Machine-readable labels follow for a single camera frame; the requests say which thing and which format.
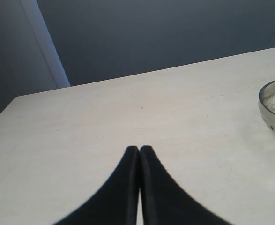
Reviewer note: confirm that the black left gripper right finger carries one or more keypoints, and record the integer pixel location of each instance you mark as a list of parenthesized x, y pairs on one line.
[(164, 202)]

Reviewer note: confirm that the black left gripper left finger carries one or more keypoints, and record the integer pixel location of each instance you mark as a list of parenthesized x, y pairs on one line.
[(116, 201)]

